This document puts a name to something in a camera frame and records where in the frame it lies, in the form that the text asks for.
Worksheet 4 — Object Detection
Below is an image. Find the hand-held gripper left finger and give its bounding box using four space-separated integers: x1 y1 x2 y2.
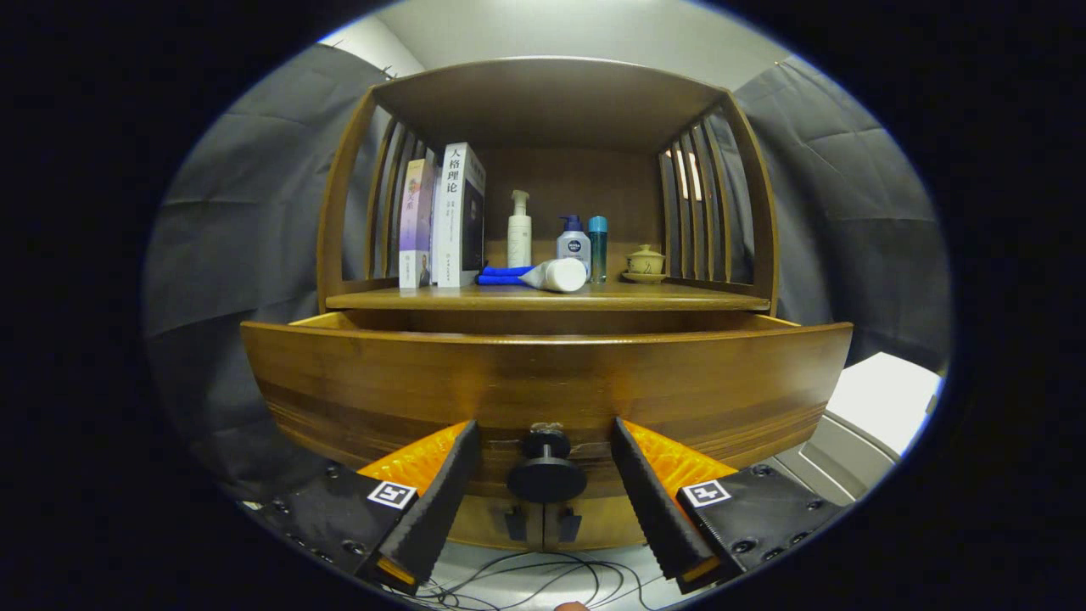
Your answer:
250 420 481 595

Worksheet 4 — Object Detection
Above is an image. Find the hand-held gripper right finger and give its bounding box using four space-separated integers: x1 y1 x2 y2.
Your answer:
611 416 849 595

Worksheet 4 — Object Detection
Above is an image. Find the wooden drawer with black knob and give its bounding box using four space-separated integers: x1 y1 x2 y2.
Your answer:
240 311 854 503

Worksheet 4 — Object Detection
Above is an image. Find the white toothpaste tube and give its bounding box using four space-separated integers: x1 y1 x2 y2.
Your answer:
518 257 589 294

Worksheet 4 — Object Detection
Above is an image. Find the wooden cabinet door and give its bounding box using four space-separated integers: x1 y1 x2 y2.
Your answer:
543 492 658 551
445 496 544 551

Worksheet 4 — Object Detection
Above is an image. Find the wooden countertop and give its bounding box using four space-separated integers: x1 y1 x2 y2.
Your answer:
326 282 771 311

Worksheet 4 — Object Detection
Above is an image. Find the brown wooden cabinet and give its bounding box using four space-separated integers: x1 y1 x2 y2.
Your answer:
316 56 780 552

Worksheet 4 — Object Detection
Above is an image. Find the beige lidded teacup with saucer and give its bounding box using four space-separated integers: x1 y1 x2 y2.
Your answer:
621 244 668 284

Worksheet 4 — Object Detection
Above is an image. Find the slim teal bottle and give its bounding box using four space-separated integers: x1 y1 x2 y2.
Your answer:
588 215 609 284

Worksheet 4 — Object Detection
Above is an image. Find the white pump bottle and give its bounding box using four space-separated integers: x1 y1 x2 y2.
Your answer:
507 189 533 269

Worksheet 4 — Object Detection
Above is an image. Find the white bottle with blue cap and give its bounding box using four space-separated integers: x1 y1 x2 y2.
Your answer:
557 214 592 277

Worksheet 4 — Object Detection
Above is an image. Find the thick white book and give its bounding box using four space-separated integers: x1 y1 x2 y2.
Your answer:
431 142 487 289

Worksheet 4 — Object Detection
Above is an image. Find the purple book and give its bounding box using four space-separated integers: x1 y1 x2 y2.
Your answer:
398 158 437 290

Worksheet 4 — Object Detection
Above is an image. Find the black backdrop cloth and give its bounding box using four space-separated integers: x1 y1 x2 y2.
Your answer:
143 42 955 502

